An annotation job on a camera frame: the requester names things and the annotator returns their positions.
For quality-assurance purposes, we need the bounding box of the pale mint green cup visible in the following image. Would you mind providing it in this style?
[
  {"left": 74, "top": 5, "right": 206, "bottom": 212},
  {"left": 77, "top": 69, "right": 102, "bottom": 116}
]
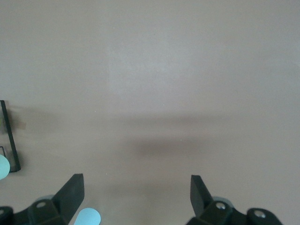
[{"left": 0, "top": 154, "right": 11, "bottom": 181}]

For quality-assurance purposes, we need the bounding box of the black wire cup holder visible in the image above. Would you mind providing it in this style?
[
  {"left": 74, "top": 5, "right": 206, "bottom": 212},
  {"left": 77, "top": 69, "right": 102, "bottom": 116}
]
[{"left": 0, "top": 100, "right": 22, "bottom": 173}]

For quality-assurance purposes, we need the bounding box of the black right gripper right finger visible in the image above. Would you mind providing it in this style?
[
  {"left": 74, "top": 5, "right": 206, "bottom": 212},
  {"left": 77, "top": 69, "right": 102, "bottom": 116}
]
[{"left": 186, "top": 174, "right": 247, "bottom": 225}]

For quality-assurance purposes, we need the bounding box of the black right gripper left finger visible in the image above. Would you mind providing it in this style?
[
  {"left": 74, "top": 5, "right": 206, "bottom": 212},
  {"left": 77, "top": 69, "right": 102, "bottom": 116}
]
[{"left": 14, "top": 173, "right": 84, "bottom": 225}]

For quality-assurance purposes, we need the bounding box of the light blue plastic cup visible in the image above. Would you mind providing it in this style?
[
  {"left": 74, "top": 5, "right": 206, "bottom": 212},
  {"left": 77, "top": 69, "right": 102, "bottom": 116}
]
[{"left": 74, "top": 207, "right": 102, "bottom": 225}]

